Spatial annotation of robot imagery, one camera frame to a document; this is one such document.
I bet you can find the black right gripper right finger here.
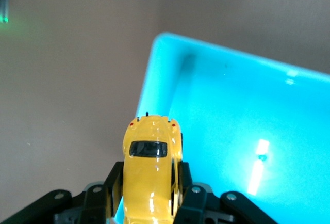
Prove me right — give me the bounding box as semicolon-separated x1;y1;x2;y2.
174;162;208;224

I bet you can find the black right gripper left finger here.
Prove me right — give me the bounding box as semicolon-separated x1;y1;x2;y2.
82;161;125;224

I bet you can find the yellow beetle toy car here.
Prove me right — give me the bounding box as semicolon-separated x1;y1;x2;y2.
121;111;184;224

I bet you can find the teal plastic bin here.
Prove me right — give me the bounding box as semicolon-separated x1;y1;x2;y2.
113;31;330;224

